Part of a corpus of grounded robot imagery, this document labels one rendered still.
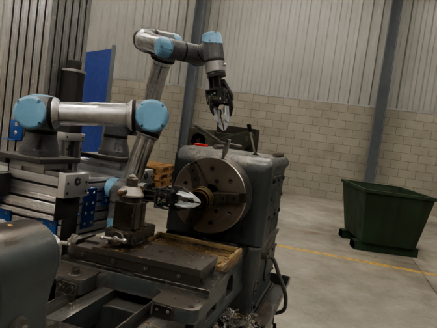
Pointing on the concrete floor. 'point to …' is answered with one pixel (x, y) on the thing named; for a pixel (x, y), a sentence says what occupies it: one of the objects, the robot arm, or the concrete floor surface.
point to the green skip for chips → (384, 217)
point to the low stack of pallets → (160, 175)
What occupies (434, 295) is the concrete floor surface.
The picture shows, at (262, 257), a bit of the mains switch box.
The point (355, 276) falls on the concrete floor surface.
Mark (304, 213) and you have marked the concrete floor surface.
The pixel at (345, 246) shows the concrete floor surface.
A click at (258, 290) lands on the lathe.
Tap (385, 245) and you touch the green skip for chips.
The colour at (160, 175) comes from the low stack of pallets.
